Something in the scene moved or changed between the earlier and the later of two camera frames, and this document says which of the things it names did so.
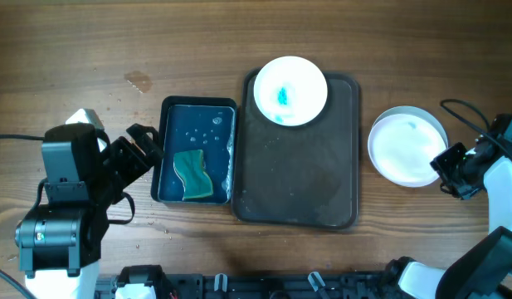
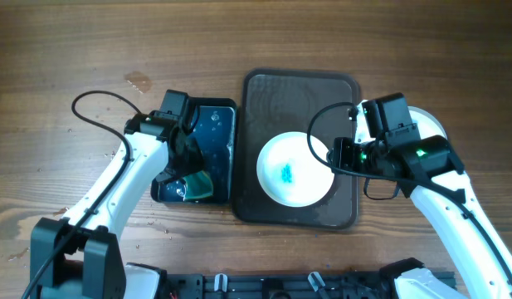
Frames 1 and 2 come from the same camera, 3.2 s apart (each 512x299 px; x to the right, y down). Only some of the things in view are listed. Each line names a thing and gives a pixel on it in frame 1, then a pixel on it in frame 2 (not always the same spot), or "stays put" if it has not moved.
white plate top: x=290 y=90 to x=289 y=172
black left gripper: x=148 y=143 to x=197 y=164
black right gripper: x=449 y=167 to x=340 y=154
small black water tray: x=207 y=124 stays put
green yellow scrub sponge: x=190 y=166 stays put
